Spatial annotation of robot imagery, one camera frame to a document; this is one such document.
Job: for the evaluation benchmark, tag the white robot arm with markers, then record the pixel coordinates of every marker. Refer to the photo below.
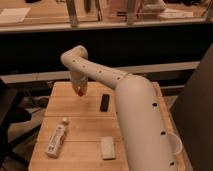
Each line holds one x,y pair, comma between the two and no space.
145,138

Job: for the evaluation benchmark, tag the metal frame post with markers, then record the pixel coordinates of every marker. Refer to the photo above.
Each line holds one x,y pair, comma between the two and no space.
72,12

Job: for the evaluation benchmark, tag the black rectangular block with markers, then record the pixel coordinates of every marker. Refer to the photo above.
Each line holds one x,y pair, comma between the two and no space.
104,102

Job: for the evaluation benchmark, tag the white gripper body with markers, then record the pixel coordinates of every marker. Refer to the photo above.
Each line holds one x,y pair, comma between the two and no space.
79,82

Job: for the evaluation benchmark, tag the dark panel at right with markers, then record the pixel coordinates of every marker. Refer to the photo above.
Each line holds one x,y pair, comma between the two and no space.
193,114

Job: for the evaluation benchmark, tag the white paper sheet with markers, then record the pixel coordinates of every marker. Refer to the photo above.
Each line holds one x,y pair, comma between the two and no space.
13,15

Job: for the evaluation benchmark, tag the white tube bottle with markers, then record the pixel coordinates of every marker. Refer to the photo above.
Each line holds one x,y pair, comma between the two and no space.
57,139

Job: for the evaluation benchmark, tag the black chair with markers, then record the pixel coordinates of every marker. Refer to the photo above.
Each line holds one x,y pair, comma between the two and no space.
12,112

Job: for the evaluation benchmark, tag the wooden table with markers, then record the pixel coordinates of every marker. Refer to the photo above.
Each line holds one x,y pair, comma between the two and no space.
87,125

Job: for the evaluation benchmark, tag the white sponge block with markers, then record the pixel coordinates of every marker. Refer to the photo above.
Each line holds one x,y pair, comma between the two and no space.
107,148

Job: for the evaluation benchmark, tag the white ceramic cup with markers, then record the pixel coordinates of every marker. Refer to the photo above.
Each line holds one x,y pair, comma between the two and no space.
176,143

